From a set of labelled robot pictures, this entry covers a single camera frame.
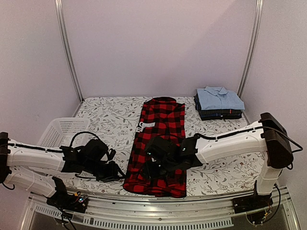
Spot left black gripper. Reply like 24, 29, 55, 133
83, 160, 126, 184

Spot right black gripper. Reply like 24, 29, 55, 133
141, 160, 176, 181

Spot red black plaid shirt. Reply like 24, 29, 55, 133
123, 97, 187, 198

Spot dark shirts stack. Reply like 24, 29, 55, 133
194, 94, 242, 121

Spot light blue shirt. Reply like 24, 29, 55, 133
197, 86, 245, 110

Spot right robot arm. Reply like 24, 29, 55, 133
141, 113, 303, 209

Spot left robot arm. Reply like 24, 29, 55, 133
0, 132, 125, 208

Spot floral table cloth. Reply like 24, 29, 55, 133
62, 97, 264, 196

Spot white plastic basket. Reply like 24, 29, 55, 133
37, 117, 91, 148

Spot aluminium front rail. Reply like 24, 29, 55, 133
21, 186, 303, 230

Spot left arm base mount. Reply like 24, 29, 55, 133
47, 191, 89, 213

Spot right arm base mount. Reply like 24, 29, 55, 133
232, 193, 273, 225

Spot left aluminium post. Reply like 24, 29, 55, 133
54, 0, 84, 103

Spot aluminium post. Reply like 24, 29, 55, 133
237, 0, 264, 98
54, 0, 84, 103

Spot right aluminium post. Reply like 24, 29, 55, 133
237, 0, 264, 98

